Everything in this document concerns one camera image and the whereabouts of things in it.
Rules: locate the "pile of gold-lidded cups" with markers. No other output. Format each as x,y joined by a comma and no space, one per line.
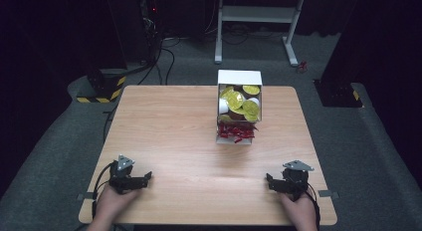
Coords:
239,103

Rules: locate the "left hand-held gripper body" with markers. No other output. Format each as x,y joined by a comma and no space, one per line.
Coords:
120,178

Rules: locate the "grey table bracket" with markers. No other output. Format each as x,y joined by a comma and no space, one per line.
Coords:
85,196
328,193

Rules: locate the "dark equipment rack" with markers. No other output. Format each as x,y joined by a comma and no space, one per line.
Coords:
149,25

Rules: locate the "white metal stand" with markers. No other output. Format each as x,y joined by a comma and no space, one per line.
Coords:
255,13

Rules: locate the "person's left hand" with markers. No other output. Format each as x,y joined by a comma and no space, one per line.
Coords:
111,204

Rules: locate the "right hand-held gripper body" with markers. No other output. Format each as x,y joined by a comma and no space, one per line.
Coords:
296,179

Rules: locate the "white cardboard box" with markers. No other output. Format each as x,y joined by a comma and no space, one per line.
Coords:
239,77

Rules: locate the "small red floor object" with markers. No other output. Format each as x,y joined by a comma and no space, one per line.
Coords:
301,67

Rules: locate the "person's right hand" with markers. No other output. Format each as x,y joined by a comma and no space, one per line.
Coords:
302,212

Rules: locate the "pile of red packets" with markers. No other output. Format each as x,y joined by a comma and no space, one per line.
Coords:
236,131

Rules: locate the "black yellow striped stand base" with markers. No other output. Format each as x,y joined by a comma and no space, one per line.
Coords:
103,86

